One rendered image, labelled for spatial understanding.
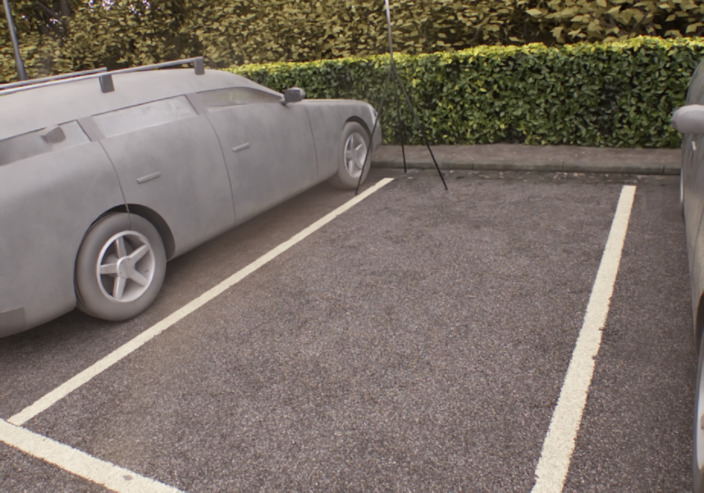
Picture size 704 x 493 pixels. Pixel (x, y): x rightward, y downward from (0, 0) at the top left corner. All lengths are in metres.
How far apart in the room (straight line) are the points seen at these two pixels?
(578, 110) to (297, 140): 3.10
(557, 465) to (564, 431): 0.20
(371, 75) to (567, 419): 5.51
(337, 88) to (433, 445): 5.76
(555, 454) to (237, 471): 1.21
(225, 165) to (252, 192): 0.35
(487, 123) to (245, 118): 3.17
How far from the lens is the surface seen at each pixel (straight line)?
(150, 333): 3.71
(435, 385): 2.80
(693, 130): 2.81
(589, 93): 6.62
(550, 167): 6.17
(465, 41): 8.95
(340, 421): 2.64
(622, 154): 6.46
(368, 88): 7.36
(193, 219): 4.14
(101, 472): 2.73
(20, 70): 11.38
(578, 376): 2.88
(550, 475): 2.36
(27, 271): 3.47
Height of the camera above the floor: 1.57
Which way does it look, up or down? 19 degrees down
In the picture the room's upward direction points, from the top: 6 degrees counter-clockwise
